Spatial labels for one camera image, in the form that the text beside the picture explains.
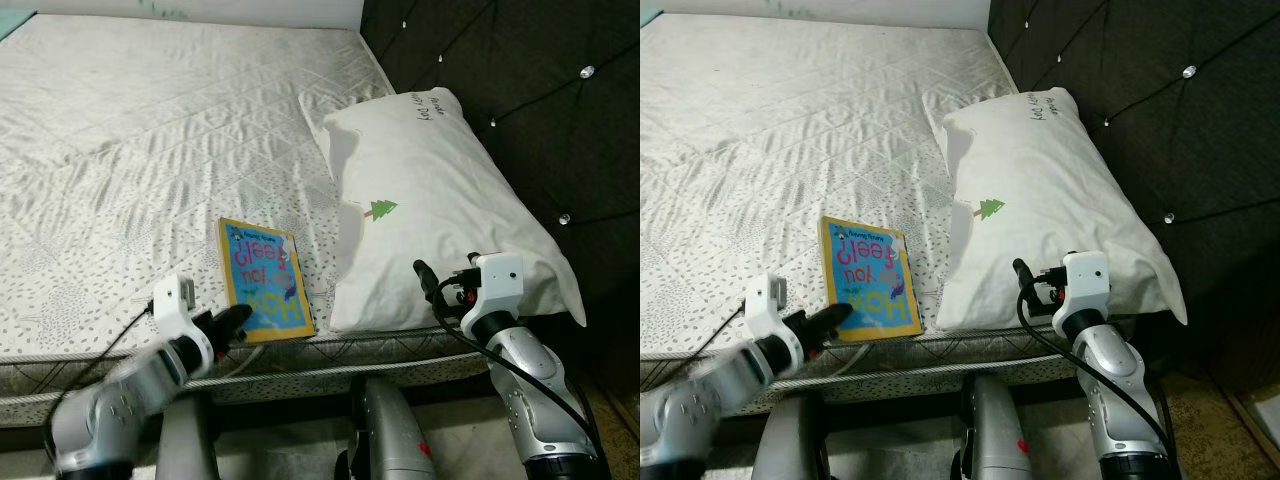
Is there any white pillow with tree print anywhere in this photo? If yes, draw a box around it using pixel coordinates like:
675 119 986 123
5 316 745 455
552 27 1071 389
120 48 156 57
297 86 589 334
921 86 1189 332

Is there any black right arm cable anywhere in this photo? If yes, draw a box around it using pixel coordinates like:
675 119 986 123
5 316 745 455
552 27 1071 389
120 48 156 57
1017 284 1177 467
431 299 607 472

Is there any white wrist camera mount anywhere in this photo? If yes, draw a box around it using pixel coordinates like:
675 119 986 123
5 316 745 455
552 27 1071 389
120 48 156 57
149 274 217 367
744 271 802 347
1054 249 1114 337
461 252 525 342

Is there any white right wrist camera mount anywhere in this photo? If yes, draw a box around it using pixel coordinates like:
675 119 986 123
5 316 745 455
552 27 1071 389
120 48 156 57
1054 249 1114 337
461 252 525 342

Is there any dark bed base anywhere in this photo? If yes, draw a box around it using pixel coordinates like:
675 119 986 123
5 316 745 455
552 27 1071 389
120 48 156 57
640 379 1102 442
0 385 502 442

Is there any dark tufted headboard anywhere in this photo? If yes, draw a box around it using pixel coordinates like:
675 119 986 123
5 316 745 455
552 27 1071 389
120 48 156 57
987 0 1280 392
357 0 641 392

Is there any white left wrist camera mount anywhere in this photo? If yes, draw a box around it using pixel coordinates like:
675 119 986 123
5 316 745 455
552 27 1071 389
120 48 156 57
744 271 802 347
149 274 217 367

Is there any white quilted mattress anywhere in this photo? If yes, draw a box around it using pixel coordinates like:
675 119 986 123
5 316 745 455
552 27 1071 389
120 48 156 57
640 10 1192 412
0 10 592 427

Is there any yellow edged blue picture book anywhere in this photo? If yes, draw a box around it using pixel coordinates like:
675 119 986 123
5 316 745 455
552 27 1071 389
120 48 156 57
217 216 318 345
819 214 925 344

